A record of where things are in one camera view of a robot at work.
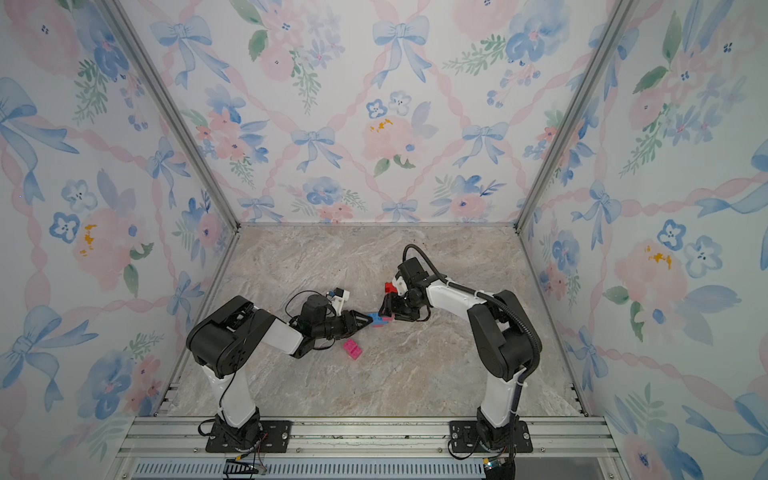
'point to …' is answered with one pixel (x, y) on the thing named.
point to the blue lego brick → (377, 320)
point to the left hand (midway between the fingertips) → (372, 321)
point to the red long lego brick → (390, 288)
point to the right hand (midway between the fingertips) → (388, 313)
